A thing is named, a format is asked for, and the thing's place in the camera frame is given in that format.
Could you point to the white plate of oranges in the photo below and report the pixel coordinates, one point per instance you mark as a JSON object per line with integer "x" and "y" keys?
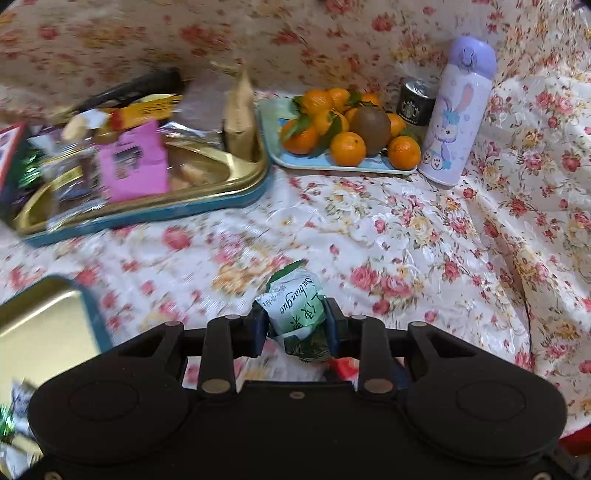
{"x": 348, "y": 148}

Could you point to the teal tin tray gold inside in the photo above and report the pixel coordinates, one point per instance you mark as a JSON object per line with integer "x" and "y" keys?
{"x": 46, "y": 323}

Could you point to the teal tin tray with snacks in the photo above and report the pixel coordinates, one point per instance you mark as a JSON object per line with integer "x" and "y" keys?
{"x": 138, "y": 218}

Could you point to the clear packet with dark snack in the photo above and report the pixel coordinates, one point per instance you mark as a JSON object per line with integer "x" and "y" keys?
{"x": 76, "y": 180}

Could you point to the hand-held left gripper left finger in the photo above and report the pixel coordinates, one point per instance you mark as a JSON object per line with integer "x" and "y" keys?
{"x": 257, "y": 330}

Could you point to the brown paper snack packet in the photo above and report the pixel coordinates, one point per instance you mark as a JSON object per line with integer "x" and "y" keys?
{"x": 240, "y": 120}

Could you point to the white snack wrapper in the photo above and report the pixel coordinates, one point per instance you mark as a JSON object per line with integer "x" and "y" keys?
{"x": 85, "y": 122}

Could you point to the grey translucent packet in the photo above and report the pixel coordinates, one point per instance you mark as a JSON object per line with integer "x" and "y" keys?
{"x": 203, "y": 104}

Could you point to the dark drink can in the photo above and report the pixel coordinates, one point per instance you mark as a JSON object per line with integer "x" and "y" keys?
{"x": 413, "y": 104}

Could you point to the light blue plate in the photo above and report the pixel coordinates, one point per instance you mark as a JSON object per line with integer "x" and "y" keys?
{"x": 295, "y": 161}

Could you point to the brown kiwi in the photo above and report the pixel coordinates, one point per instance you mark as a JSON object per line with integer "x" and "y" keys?
{"x": 371, "y": 131}

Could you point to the small pink box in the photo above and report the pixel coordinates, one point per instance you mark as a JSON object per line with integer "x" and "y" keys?
{"x": 134, "y": 166}

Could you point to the green foil candy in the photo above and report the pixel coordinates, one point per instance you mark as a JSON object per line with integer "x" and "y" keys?
{"x": 28, "y": 168}

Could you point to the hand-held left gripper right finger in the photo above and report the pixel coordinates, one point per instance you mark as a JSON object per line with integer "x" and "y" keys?
{"x": 333, "y": 330}

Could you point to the red and white snack packet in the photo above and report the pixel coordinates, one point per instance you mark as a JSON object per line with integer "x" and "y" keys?
{"x": 345, "y": 369}

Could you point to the black remote control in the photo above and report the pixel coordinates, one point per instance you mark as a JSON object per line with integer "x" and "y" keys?
{"x": 147, "y": 82}

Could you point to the green and white snack packet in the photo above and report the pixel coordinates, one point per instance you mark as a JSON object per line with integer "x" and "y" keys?
{"x": 293, "y": 309}

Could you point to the purple rabbit print bottle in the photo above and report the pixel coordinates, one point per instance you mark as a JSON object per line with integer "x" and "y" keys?
{"x": 455, "y": 120}

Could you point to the red and white box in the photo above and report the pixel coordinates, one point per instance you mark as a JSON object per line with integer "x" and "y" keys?
{"x": 9, "y": 152}

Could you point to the floral covered sofa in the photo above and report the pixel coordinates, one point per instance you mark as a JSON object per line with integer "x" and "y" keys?
{"x": 415, "y": 230}

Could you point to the yellow and red snack bar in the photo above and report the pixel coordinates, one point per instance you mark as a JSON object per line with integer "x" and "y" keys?
{"x": 147, "y": 108}

